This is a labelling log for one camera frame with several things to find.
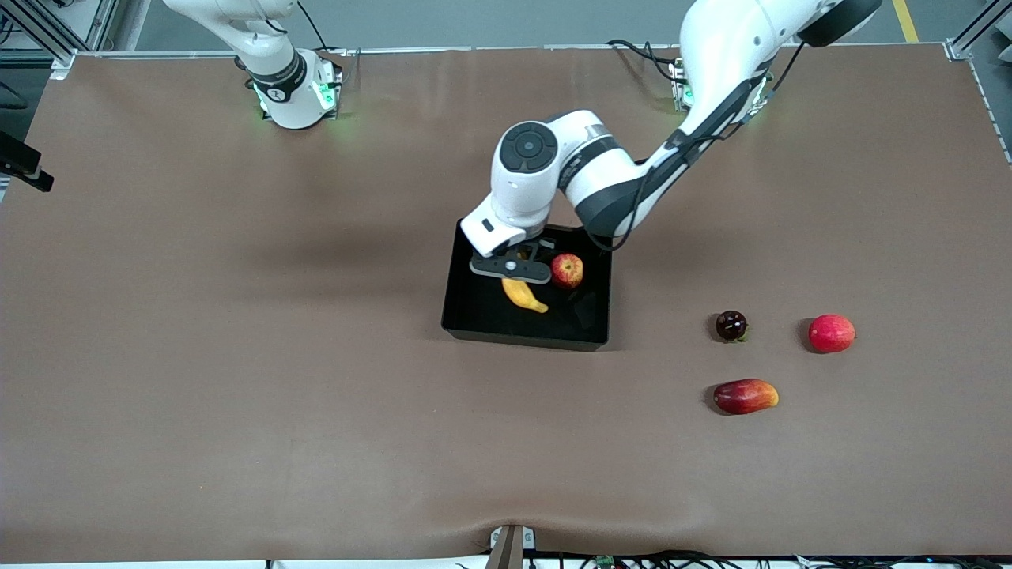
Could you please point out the small green circuit board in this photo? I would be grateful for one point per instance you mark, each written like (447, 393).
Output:
(605, 561)

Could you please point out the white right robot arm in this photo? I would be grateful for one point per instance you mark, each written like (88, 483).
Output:
(288, 87)

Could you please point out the aluminium frame post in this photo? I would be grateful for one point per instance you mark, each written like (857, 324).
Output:
(47, 32)
(976, 32)

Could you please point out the red yellow mango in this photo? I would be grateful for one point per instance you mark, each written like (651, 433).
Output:
(745, 397)

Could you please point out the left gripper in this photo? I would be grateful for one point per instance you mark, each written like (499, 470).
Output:
(544, 248)

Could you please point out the yellow banana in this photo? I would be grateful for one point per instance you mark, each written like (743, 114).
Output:
(523, 296)

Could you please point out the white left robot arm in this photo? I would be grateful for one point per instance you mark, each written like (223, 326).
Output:
(711, 47)

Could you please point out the black plastic box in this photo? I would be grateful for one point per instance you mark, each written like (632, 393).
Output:
(490, 316)

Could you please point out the grey camera mount pole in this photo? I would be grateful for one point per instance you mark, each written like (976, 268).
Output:
(510, 549)

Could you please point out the dark purple mangosteen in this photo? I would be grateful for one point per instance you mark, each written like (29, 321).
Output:
(731, 325)

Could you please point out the red yellow apple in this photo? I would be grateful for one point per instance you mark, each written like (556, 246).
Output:
(567, 270)

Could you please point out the brown table mat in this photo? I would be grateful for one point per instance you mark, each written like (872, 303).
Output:
(316, 442)

